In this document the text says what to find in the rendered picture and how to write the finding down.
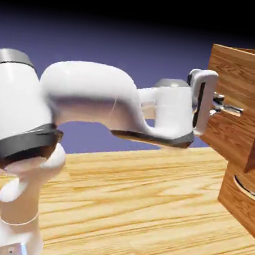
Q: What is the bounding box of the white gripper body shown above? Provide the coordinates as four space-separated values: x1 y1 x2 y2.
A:
184 67 220 138

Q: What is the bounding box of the silver curved drawer handle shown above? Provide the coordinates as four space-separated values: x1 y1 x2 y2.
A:
214 98 246 119
230 174 255 202

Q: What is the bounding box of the wooden drawer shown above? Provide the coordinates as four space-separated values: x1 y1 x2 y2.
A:
213 161 255 241
193 42 255 175

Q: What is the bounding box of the wooden drawer front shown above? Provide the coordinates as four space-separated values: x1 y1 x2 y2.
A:
213 161 255 241

